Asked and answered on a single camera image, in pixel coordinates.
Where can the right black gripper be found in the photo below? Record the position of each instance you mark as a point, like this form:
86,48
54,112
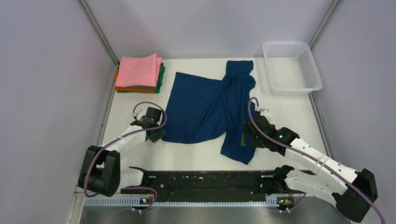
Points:
247,129

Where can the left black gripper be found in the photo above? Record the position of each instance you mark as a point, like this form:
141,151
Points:
159,135

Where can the blue t shirt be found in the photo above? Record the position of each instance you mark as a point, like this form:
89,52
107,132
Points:
201,109

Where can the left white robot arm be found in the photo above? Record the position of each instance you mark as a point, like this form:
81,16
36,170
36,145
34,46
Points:
101,171

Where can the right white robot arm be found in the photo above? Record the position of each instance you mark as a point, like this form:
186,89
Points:
350,191

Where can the pink folded t shirt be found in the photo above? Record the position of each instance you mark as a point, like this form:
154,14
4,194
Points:
139,71

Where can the green folded t shirt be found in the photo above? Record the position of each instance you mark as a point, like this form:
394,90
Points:
157,91

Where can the grey folded t shirt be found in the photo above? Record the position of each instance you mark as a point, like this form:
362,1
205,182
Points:
159,81

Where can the white plastic basket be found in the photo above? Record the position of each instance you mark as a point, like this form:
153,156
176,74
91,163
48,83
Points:
291,68

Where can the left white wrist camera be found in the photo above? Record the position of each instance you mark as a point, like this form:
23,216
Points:
139,115

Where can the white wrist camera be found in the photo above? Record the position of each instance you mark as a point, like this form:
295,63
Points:
263,112
139,115

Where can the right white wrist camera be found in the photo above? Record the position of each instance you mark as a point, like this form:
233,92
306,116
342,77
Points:
263,112

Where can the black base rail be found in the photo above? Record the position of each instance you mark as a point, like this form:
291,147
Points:
210,186

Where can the white slotted cable duct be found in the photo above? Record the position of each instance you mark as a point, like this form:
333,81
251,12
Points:
143,202

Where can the left aluminium frame post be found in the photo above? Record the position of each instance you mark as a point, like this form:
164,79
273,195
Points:
98,30

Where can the aluminium frame post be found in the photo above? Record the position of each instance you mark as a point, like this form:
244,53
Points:
323,24
98,30

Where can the right aluminium frame post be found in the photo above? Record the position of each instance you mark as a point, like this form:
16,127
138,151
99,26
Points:
323,24

